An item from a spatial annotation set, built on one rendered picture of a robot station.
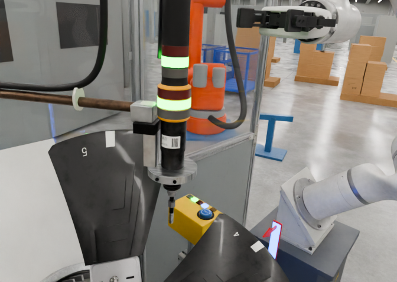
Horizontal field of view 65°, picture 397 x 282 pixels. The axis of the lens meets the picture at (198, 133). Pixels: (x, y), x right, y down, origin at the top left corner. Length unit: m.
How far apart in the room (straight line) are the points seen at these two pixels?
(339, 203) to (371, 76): 6.97
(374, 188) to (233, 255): 0.50
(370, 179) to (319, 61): 8.72
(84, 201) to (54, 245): 0.20
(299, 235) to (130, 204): 0.73
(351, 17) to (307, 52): 8.94
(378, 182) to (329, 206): 0.19
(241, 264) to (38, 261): 0.42
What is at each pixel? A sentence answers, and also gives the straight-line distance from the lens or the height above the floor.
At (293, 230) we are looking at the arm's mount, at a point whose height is 0.99.
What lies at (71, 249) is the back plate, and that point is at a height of 1.16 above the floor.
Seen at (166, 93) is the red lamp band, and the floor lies 1.57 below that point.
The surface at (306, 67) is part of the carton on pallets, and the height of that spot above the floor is 0.41.
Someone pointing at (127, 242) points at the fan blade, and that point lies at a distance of 0.55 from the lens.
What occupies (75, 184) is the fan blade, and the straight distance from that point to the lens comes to 0.60.
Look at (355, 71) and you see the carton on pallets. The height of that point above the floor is 0.66.
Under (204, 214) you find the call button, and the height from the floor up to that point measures 1.08.
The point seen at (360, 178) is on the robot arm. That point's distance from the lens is 1.05.
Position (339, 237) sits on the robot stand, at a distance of 1.30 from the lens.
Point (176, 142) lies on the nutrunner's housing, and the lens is 0.41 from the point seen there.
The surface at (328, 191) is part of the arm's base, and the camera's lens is 1.10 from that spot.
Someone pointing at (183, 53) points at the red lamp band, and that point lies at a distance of 0.38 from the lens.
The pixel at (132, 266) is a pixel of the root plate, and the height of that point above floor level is 1.27.
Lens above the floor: 1.66
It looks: 21 degrees down
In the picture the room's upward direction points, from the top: 3 degrees clockwise
